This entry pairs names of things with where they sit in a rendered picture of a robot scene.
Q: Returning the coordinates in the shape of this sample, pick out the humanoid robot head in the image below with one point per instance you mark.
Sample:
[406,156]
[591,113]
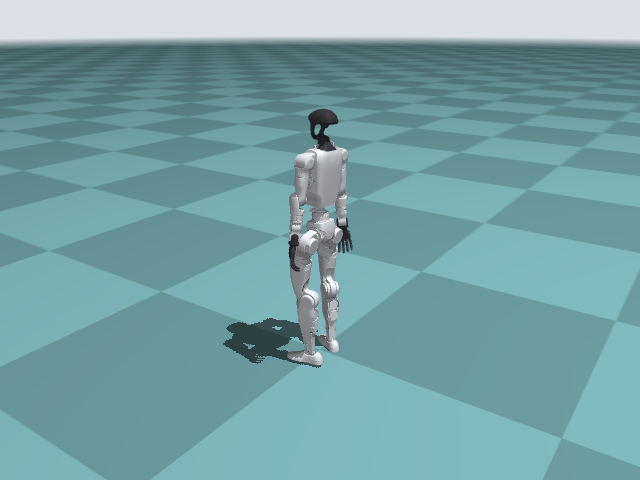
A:
[324,117]

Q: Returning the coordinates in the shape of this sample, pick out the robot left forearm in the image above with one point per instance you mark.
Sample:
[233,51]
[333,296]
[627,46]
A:
[296,216]

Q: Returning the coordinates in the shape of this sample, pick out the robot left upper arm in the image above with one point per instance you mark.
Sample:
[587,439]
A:
[303,164]

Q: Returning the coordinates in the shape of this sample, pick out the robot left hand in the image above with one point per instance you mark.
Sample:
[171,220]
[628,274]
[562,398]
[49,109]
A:
[293,243]

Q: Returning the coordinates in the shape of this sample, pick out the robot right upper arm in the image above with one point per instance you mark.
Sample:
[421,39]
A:
[344,171]

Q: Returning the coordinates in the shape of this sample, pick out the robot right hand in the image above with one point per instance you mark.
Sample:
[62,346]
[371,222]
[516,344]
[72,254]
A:
[346,235]

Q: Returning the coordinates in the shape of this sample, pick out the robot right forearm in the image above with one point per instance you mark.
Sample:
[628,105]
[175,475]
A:
[340,207]

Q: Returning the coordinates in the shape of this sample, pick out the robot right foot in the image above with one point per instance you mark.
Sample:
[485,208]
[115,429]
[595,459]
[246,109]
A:
[332,346]

